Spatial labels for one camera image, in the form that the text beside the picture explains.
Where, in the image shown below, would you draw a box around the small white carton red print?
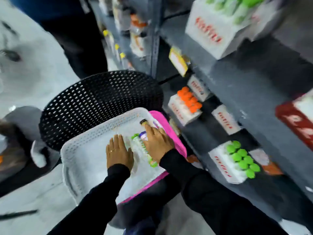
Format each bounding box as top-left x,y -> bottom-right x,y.
211,104 -> 242,135
187,74 -> 211,102

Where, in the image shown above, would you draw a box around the black rod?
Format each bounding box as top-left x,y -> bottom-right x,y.
0,209 -> 39,221

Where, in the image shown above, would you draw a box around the white carton with orange bottles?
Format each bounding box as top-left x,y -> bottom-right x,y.
168,93 -> 202,127

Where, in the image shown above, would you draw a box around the person's left forearm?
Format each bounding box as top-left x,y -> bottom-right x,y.
46,164 -> 131,235

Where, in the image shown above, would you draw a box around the person's right hand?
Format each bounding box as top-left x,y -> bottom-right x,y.
142,124 -> 175,162

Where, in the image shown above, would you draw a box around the orange packet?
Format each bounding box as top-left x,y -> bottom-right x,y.
262,161 -> 283,176

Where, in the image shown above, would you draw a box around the white carton with green bottles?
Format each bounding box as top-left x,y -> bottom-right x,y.
208,141 -> 248,184

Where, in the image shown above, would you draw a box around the black perforated plastic basket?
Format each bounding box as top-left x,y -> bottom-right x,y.
39,70 -> 164,152

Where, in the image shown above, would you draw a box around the group of orange-capped bottles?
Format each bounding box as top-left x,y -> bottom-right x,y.
177,86 -> 203,114

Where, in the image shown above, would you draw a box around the pack of green-capped bottles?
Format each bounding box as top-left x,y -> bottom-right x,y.
131,132 -> 158,168

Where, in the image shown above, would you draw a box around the large white carton red print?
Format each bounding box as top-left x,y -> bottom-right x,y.
185,0 -> 282,60

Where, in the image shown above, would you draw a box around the group of pale green bottles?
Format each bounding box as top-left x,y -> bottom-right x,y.
205,0 -> 266,25

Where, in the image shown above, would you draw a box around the grey metal shelf unit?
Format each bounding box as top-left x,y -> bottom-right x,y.
88,0 -> 313,233

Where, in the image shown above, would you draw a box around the person's dark trousers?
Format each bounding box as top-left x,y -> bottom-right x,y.
108,174 -> 182,235

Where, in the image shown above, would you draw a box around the grey plastic bin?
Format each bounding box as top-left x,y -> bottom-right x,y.
0,106 -> 61,197

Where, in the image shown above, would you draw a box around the white plastic basket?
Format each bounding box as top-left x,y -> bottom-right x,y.
60,107 -> 170,206

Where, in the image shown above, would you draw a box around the row of orange-label bottles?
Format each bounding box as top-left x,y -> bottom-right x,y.
129,13 -> 149,58

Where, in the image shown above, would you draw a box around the yellow shelf price tag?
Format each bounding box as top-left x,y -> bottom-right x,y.
168,46 -> 190,78

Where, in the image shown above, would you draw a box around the person's right forearm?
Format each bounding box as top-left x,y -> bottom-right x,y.
159,149 -> 290,235

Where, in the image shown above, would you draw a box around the row of yellow-capped bottles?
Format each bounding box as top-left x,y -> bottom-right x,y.
102,29 -> 134,71

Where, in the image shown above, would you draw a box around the pink plastic basket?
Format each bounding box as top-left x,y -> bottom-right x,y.
119,110 -> 188,205

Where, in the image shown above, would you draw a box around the person's left hand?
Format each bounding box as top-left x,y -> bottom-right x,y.
106,134 -> 134,171

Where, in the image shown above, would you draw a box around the plain white box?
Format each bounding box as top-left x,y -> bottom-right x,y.
293,89 -> 313,123

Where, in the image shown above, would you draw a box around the group of bright green-capped bottles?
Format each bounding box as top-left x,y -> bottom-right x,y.
226,140 -> 261,179

